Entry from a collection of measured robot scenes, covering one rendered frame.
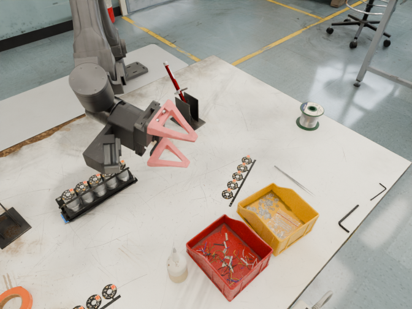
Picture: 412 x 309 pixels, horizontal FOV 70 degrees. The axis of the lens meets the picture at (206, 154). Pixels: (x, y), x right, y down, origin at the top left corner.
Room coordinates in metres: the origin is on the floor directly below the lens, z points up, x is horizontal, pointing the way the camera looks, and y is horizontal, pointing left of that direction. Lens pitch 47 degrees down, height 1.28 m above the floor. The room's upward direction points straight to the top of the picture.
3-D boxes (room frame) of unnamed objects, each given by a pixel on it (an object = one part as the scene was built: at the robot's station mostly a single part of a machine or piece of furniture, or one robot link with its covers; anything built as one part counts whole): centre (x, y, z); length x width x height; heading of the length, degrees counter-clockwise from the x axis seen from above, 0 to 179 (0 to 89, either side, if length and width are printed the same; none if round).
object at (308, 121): (0.61, -0.28, 0.78); 0.06 x 0.06 x 0.05
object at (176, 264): (0.21, 0.05, 0.80); 0.03 x 0.03 x 0.10
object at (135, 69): (0.84, 0.29, 0.79); 0.20 x 0.07 x 0.08; 133
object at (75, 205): (0.33, 0.26, 0.79); 0.02 x 0.02 x 0.05
